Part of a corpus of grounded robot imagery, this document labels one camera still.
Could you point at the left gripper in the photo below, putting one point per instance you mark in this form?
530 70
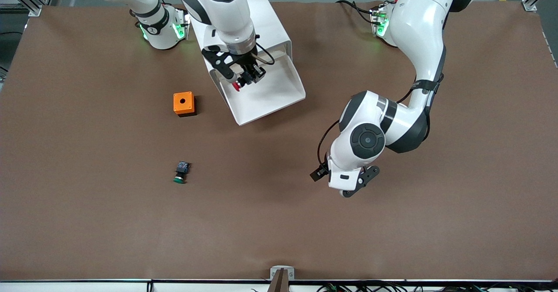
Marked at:
319 173

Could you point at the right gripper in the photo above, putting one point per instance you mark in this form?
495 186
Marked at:
246 62

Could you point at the red mushroom push button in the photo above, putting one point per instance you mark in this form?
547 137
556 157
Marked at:
236 86

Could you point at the white pull-out drawer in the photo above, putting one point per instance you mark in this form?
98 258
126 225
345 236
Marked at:
270 96

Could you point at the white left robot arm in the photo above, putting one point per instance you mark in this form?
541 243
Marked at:
418 22

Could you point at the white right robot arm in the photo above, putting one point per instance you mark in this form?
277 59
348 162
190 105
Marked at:
226 17

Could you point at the white drawer cabinet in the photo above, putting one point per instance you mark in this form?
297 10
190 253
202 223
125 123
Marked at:
274 22

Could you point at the green mushroom push button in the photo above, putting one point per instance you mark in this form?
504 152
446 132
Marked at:
179 176

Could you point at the orange button enclosure box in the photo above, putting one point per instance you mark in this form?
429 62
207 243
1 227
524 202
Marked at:
183 102

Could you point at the metal table edge bracket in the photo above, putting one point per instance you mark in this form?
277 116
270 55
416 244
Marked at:
282 279

